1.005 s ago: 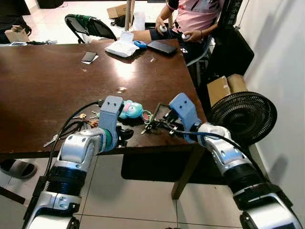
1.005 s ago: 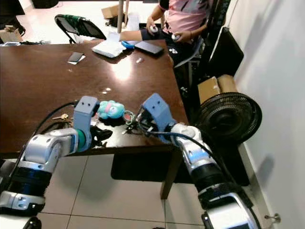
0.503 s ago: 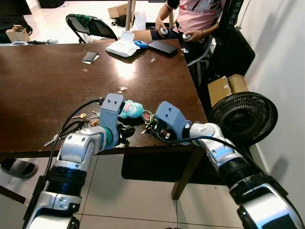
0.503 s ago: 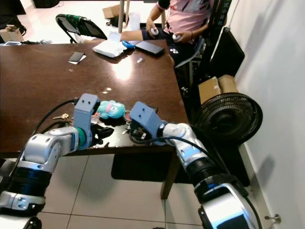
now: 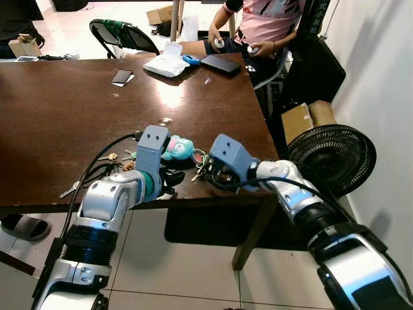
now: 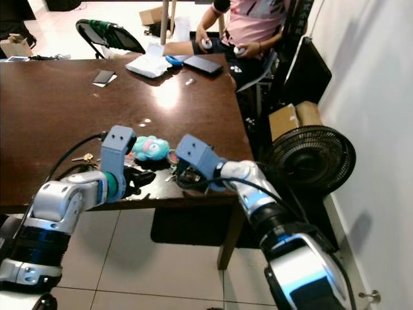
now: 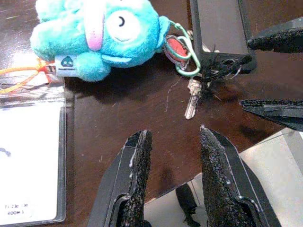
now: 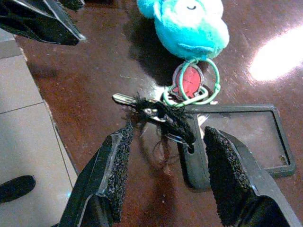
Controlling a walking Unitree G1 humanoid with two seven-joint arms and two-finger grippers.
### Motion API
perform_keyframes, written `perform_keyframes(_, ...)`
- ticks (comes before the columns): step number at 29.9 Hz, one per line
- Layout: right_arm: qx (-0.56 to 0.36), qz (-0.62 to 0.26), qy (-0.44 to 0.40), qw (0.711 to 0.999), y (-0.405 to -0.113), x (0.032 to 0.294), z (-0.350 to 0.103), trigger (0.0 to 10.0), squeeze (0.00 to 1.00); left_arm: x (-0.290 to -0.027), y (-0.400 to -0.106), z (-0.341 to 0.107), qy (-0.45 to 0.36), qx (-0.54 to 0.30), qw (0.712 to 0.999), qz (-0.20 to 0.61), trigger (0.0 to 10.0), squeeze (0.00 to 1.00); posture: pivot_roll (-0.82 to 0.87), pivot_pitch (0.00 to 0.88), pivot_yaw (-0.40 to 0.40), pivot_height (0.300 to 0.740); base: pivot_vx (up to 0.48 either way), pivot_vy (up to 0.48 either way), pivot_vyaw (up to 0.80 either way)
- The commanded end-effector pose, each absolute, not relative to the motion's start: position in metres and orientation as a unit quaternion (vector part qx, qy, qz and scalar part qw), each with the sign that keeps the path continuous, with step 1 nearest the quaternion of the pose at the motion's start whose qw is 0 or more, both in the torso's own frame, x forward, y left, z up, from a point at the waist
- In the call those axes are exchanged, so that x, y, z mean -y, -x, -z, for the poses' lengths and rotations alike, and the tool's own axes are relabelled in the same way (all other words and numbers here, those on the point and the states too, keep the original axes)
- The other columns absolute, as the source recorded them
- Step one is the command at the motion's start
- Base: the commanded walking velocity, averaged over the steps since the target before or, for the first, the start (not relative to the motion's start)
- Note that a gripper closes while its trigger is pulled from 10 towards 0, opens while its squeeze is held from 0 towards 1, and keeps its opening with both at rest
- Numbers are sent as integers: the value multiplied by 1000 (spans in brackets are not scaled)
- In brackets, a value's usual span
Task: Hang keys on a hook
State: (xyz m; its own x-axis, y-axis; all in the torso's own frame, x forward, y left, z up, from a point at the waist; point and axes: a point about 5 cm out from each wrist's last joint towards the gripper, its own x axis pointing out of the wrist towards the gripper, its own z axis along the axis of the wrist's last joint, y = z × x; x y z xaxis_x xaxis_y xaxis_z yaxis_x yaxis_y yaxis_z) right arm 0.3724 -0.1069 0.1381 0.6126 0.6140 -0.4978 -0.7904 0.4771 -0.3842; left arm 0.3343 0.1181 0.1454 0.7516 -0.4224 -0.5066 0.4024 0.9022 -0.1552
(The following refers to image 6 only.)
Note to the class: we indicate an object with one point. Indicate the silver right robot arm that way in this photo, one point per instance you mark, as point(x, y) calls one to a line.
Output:
point(303, 265)

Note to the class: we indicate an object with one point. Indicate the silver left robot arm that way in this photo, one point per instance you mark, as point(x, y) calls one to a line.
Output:
point(64, 200)

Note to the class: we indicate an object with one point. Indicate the black floor mat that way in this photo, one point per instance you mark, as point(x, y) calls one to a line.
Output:
point(187, 226)

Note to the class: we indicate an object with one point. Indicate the loose brass key bunch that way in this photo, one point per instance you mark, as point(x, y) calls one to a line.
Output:
point(86, 157)

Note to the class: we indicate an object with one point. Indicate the dark brown wooden table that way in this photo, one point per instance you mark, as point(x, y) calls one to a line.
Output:
point(142, 110)

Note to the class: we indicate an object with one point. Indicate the black smartphone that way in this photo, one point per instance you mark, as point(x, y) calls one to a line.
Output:
point(103, 77)

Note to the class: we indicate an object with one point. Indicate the flat black case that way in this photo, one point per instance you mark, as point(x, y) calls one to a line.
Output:
point(203, 64)

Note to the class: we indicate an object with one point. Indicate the small blue object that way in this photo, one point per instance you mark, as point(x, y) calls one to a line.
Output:
point(175, 61)

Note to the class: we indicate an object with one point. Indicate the white open plastic container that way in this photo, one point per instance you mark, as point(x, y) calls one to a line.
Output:
point(150, 63)

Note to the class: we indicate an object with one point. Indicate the large brown cardboard box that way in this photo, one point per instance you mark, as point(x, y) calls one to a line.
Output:
point(293, 116)

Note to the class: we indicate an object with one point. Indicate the black round floor fan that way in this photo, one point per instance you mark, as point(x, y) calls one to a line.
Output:
point(313, 160)

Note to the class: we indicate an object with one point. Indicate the black folding chair green cloth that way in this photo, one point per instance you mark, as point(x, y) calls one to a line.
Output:
point(111, 35)

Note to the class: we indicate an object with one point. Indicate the black office chair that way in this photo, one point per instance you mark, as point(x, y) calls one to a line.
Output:
point(306, 71)

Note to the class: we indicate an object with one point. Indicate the cardboard box on floor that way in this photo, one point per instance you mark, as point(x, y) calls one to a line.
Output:
point(151, 15)

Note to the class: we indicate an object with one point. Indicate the person in pink shirt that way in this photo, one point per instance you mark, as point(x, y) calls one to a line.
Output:
point(251, 22)

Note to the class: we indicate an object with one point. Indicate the small open cardboard box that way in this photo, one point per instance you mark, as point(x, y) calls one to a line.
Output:
point(14, 46)

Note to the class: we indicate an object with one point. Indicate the metal door stopper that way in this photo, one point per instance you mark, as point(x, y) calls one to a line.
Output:
point(370, 296)

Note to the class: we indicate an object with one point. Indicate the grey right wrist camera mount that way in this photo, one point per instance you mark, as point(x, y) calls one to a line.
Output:
point(197, 155)

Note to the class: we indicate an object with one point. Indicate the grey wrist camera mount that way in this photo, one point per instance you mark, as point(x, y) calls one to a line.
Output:
point(197, 155)
point(117, 148)

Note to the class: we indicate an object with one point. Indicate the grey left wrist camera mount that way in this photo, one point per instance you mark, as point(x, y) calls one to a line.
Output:
point(117, 148)

